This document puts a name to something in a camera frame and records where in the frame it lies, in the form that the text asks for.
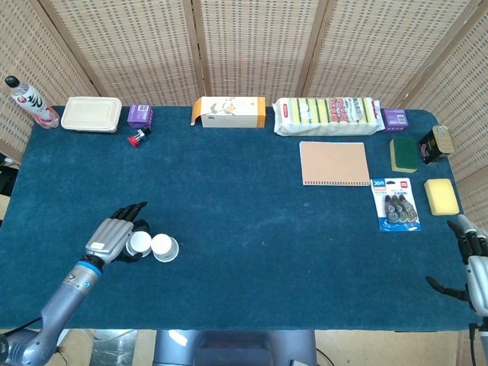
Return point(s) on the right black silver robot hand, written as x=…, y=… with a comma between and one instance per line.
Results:
x=478, y=278

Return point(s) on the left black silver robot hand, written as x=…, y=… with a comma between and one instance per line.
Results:
x=110, y=238

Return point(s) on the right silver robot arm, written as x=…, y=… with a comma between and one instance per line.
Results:
x=481, y=339

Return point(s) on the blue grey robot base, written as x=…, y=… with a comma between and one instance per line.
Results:
x=236, y=348

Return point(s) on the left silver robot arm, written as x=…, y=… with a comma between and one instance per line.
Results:
x=57, y=301

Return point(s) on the yellow sponge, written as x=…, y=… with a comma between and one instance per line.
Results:
x=441, y=196

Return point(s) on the white power strip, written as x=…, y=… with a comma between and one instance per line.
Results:
x=65, y=334

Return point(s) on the blue correction tape pack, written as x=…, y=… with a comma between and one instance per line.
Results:
x=398, y=206

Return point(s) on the shiny metal plate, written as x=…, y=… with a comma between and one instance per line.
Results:
x=112, y=348

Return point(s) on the beige lidded food container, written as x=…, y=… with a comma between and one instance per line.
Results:
x=91, y=113

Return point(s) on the purple box with barcode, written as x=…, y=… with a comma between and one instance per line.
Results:
x=140, y=115

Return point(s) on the black tin can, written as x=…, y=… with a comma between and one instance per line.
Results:
x=434, y=146

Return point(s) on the blue table cloth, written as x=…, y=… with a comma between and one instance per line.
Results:
x=244, y=183

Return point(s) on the green scouring sponge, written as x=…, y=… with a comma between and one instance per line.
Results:
x=404, y=153

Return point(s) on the clear plastic drink bottle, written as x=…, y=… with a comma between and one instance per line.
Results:
x=30, y=101

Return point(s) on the white orange carton box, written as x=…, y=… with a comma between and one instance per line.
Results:
x=232, y=112

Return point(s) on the purple box with label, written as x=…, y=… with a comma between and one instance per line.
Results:
x=395, y=119

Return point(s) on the tan spiral notebook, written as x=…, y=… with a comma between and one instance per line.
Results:
x=333, y=163

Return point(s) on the pack of yellow sponges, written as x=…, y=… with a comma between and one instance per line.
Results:
x=328, y=116

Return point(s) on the bamboo folding screen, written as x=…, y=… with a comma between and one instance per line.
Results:
x=244, y=45

